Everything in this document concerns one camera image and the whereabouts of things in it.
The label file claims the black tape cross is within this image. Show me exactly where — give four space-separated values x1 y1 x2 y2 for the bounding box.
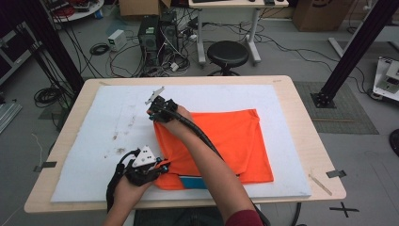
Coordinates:
328 202 360 218

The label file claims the white metal device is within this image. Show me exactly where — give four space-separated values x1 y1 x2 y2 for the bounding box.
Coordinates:
372 56 399 104

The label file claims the person's left hand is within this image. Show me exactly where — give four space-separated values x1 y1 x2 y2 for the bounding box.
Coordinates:
113 174 152 209

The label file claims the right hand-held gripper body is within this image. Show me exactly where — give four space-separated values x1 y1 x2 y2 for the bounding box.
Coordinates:
144 86 179 123

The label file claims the grey floor mat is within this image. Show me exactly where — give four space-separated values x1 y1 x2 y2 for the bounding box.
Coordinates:
293 81 379 136

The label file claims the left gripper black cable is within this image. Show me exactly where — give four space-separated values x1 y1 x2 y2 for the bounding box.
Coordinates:
105 149 141 213

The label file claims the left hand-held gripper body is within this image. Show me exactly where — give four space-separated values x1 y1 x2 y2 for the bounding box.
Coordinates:
117 145 166 187

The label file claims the large cardboard box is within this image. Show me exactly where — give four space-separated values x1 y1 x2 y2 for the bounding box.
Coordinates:
292 0 356 33

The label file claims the small white box device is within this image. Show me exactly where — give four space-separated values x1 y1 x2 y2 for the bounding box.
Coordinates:
107 28 128 53

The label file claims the black round stool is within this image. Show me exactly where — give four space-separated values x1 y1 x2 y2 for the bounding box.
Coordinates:
206 40 250 76

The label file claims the silver metal profile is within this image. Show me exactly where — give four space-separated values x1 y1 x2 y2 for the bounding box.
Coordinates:
0 99 24 135

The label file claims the person's right hand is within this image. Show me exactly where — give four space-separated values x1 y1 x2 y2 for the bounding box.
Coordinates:
155 105 196 141

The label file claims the thin wooden stick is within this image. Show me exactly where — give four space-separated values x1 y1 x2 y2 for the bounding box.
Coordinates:
308 173 333 197

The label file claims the small coiled black cable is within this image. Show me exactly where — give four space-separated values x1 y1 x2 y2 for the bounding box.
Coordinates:
88 42 111 57

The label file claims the small cardboard box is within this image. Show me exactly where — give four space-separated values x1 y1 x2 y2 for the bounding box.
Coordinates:
118 0 172 17

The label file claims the orange polo shirt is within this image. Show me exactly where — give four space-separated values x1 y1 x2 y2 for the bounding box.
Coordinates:
152 108 275 191

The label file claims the black computer tower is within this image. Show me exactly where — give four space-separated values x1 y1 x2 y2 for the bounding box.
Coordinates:
137 15 181 68

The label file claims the grey tape strip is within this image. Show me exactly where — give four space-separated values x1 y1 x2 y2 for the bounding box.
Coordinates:
33 161 58 173
326 169 348 179

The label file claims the white foam mat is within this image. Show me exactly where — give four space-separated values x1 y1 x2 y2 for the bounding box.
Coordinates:
50 84 312 203

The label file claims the white desk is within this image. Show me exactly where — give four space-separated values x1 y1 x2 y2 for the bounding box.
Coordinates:
187 0 290 67

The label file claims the round white table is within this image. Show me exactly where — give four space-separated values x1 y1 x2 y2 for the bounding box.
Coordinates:
46 0 105 24

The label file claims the large coiled black cable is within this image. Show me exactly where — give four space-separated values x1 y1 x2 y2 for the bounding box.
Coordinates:
33 86 65 109

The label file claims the black aluminium frame post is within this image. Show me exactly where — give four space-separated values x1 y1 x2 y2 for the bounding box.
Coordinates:
311 0 399 109
17 0 86 95

